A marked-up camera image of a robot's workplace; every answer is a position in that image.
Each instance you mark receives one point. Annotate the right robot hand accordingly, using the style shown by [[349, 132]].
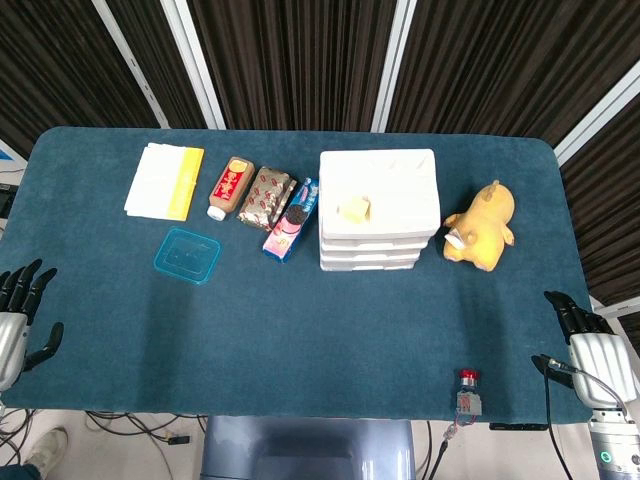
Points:
[[597, 360]]

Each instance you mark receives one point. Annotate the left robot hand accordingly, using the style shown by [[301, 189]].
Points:
[[12, 345]]

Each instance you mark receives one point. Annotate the clear plastic drawer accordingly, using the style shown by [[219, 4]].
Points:
[[340, 254]]

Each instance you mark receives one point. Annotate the clear plastic drawer unit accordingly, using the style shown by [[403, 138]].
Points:
[[380, 175]]

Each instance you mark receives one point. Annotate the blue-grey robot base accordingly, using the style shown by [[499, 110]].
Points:
[[305, 450]]

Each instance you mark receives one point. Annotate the black bar at table edge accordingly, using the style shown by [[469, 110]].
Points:
[[517, 427]]

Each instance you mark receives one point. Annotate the white shoe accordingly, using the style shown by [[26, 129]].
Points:
[[47, 445]]

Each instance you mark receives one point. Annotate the red emergency stop button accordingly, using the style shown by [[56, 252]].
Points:
[[469, 400]]

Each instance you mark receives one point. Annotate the dark monitor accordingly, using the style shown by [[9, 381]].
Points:
[[5, 200]]

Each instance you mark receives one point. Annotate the yellow plush toy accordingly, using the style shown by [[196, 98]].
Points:
[[487, 220]]

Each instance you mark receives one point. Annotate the blue and white sign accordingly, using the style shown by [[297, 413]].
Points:
[[7, 155]]

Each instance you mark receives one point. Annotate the teal plastic lid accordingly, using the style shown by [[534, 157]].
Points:
[[186, 256]]

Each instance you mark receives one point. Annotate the white and yellow paper booklet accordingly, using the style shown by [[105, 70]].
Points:
[[155, 180]]

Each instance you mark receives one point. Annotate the brown drink bottle red label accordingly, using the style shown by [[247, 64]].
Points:
[[231, 185]]

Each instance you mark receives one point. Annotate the yellow sticky note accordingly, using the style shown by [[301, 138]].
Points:
[[354, 209]]

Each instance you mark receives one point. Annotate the blue table cloth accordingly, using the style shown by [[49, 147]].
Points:
[[300, 325]]

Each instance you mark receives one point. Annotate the gold red-patterned snack packet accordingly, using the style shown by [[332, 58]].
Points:
[[262, 197]]

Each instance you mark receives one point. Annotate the blue pink cookie box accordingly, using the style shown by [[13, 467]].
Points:
[[287, 230]]

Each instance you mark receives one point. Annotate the white metal floor frame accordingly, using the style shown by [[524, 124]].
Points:
[[617, 309]]

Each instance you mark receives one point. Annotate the thin white frame post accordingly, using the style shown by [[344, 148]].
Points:
[[132, 65]]

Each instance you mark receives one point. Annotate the wide white frame post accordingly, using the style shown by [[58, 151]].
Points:
[[195, 65]]

